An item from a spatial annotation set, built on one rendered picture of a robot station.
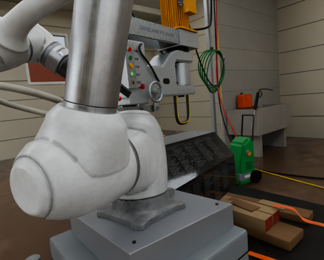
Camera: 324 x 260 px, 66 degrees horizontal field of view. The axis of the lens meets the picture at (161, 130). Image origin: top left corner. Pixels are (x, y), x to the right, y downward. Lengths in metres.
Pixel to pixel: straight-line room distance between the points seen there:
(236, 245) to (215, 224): 0.08
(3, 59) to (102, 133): 0.39
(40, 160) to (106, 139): 0.11
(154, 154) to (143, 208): 0.13
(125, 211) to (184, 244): 0.16
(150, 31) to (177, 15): 0.44
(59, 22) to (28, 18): 7.59
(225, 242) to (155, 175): 0.24
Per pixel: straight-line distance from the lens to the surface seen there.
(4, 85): 1.18
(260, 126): 4.54
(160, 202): 0.65
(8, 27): 0.73
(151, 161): 0.59
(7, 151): 7.57
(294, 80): 6.58
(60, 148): 0.43
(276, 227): 2.28
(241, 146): 3.26
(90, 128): 0.43
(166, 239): 0.57
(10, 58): 0.75
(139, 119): 0.61
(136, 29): 1.78
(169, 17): 2.27
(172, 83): 2.01
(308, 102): 6.49
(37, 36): 0.86
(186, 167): 1.71
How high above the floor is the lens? 1.16
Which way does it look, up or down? 7 degrees down
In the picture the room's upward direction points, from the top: 5 degrees counter-clockwise
